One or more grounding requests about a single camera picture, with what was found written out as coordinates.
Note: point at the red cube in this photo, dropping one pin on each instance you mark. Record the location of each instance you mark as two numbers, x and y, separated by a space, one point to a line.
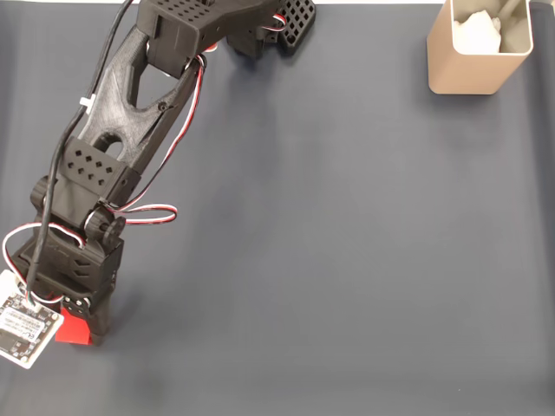
73 331

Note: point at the beige rectangular box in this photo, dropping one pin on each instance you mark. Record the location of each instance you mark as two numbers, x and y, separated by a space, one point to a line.
468 73

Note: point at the blue-grey table mat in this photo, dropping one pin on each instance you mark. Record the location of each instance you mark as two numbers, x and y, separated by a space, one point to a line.
347 260

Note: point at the white crumpled paper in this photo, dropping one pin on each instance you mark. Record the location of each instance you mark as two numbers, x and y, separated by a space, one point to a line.
477 32

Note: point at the white camera circuit board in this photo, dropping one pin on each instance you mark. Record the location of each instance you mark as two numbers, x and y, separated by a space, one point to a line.
21 329

